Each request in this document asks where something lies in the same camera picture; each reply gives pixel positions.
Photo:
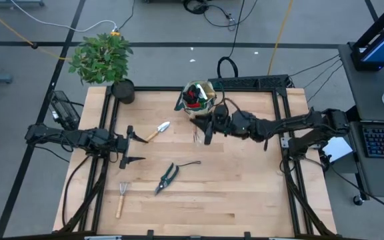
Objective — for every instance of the green leafy plant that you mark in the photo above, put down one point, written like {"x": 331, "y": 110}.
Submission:
{"x": 100, "y": 60}

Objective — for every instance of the red and black gardening glove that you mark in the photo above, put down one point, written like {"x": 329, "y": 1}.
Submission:
{"x": 189, "y": 96}

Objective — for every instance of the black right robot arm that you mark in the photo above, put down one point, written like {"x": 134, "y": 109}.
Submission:
{"x": 295, "y": 125}

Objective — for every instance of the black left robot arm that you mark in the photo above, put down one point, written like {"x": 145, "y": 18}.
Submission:
{"x": 78, "y": 137}

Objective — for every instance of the black plant pot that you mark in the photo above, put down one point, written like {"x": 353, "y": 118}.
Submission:
{"x": 123, "y": 91}

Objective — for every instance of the cream gardening bag green trim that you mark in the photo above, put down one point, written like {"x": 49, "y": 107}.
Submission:
{"x": 195, "y": 111}

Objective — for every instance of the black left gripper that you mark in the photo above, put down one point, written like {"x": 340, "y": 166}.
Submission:
{"x": 125, "y": 143}

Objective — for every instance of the grey equipment cart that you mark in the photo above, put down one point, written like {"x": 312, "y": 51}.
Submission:
{"x": 362, "y": 90}

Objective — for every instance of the black power supply box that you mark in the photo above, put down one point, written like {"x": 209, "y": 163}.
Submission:
{"x": 63, "y": 111}

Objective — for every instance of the grey metal floor base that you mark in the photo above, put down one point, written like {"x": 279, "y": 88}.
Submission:
{"x": 12, "y": 3}

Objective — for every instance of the white paper sheet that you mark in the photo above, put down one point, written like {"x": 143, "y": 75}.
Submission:
{"x": 337, "y": 150}

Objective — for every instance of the black aluminium table frame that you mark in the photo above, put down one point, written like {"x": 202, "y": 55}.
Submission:
{"x": 165, "y": 89}

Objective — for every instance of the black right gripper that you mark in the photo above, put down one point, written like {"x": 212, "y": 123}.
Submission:
{"x": 223, "y": 123}

